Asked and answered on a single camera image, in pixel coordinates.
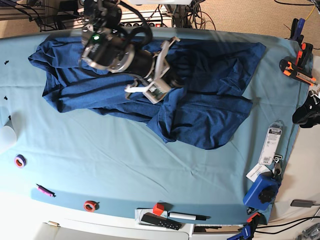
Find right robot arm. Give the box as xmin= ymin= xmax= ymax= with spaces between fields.
xmin=80 ymin=0 xmax=184 ymax=93

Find purple tape roll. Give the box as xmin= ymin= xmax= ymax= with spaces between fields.
xmin=14 ymin=154 xmax=27 ymax=168

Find red cube block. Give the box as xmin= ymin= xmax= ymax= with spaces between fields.
xmin=152 ymin=202 xmax=165 ymax=216

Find teal table cloth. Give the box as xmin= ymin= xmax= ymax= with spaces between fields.
xmin=0 ymin=28 xmax=308 ymax=225

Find blue t-shirt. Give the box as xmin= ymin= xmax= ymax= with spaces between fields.
xmin=28 ymin=37 xmax=266 ymax=150

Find red tape roll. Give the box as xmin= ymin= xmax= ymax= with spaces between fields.
xmin=83 ymin=200 xmax=99 ymax=213

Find orange black clamp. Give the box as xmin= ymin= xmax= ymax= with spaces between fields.
xmin=279 ymin=59 xmax=319 ymax=87
xmin=295 ymin=42 xmax=314 ymax=70

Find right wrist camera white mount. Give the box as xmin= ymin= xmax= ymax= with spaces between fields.
xmin=124 ymin=36 xmax=180 ymax=104

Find blue box black knob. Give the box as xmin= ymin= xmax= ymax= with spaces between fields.
xmin=243 ymin=174 xmax=281 ymax=211

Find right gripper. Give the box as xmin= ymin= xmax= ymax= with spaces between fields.
xmin=127 ymin=49 xmax=185 ymax=89

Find silver carabiner keys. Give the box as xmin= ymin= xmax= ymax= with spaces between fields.
xmin=272 ymin=154 xmax=283 ymax=179

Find white paper tag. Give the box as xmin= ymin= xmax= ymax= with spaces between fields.
xmin=246 ymin=163 xmax=271 ymax=183

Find orange clamp bottom edge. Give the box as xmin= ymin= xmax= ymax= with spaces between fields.
xmin=246 ymin=212 xmax=261 ymax=223

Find orange black clamp upper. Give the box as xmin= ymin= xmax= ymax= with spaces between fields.
xmin=295 ymin=42 xmax=314 ymax=70

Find grey phone on table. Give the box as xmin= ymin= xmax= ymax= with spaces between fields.
xmin=290 ymin=199 xmax=314 ymax=208

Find white black marker pen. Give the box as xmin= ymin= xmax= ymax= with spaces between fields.
xmin=167 ymin=211 xmax=211 ymax=221

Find blue clamp bottom edge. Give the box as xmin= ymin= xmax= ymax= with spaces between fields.
xmin=227 ymin=225 xmax=256 ymax=240

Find orange black clamp lower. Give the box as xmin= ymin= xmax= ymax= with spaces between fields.
xmin=279 ymin=59 xmax=319 ymax=87

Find grey packaged tool card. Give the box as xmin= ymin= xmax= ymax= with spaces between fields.
xmin=258 ymin=120 xmax=284 ymax=166

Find white power strip red switch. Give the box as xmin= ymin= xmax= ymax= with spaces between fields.
xmin=123 ymin=21 xmax=164 ymax=28

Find pink marker pen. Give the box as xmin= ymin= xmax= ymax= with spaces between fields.
xmin=36 ymin=184 xmax=56 ymax=198

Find black remote control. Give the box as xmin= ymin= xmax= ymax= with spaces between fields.
xmin=141 ymin=212 xmax=182 ymax=230

